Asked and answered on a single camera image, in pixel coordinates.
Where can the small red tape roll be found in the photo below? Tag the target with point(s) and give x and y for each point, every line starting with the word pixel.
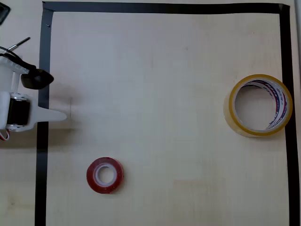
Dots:
pixel 90 175

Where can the large clear yellowish tape roll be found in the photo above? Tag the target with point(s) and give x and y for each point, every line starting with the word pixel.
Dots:
pixel 279 99

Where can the black webcam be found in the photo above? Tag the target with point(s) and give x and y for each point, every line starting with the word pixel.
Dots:
pixel 35 78

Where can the thin metal screwdriver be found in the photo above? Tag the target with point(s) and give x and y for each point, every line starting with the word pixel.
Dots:
pixel 20 42

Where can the black glossy object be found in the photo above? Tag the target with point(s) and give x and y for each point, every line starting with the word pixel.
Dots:
pixel 3 14

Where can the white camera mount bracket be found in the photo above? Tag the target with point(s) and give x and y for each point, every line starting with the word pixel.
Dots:
pixel 5 75

